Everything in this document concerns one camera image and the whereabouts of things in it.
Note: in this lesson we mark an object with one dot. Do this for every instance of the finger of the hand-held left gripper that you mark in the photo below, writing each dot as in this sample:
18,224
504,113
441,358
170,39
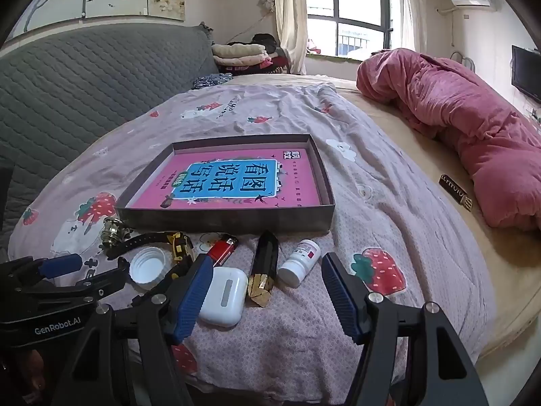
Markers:
59,265
107,281

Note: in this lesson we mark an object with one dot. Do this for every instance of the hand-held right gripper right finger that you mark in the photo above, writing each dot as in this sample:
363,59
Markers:
342,300

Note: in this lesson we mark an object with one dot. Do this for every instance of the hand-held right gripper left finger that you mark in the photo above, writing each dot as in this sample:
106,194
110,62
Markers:
194,300

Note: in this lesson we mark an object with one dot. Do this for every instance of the white earbuds case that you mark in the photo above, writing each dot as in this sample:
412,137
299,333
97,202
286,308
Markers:
226,296

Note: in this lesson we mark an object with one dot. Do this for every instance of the white plastic lid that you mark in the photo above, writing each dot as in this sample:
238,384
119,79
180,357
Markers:
146,268

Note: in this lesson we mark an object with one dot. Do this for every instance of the brass knob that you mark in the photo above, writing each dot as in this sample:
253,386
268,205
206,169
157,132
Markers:
113,230

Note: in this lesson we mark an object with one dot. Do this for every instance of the small white pill bottle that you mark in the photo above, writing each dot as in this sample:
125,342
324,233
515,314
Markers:
296,266

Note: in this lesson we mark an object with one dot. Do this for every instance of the black block with gold end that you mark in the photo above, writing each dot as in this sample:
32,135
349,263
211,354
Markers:
266,258

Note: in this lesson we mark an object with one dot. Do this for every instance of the grey shallow box tray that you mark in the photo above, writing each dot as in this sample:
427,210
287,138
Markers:
232,220

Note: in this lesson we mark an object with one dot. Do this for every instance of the red lighter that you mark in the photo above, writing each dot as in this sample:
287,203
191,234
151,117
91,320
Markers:
222,251

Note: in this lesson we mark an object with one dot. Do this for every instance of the pink strawberry printed blanket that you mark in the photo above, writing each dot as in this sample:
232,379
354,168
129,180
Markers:
380,220

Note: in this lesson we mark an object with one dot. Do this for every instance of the pink and blue book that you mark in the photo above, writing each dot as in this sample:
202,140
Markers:
169,177

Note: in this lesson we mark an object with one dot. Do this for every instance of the beige bed sheet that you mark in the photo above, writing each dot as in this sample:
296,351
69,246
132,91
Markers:
422,169

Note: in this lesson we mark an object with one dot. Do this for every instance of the dark packet with gold print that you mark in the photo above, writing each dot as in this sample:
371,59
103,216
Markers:
454,190

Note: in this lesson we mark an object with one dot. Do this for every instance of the grey quilted sofa cover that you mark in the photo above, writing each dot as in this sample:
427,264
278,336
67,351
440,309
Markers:
84,93

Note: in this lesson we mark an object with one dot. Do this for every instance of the blue patterned cloth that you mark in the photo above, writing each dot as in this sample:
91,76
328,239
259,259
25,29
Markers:
211,80

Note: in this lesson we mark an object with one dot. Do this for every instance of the pink duvet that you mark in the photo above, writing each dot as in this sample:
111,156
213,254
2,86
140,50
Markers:
486,114

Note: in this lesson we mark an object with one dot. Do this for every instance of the pink folded blanket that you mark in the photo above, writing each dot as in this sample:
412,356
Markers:
241,60

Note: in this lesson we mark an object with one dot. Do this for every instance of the beige folded blanket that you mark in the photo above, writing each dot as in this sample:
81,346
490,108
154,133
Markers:
239,49

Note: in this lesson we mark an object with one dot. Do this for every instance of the small pink item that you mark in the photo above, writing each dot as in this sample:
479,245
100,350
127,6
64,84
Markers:
312,46

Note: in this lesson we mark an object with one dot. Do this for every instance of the pile of dark clothes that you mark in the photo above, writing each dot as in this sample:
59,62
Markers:
266,41

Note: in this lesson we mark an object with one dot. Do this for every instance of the cream curtain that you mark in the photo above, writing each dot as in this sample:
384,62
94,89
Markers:
291,17
408,8

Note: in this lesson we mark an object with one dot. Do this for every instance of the black television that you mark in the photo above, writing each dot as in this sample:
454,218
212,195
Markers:
526,74

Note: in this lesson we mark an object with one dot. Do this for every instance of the window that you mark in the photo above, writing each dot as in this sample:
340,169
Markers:
351,8

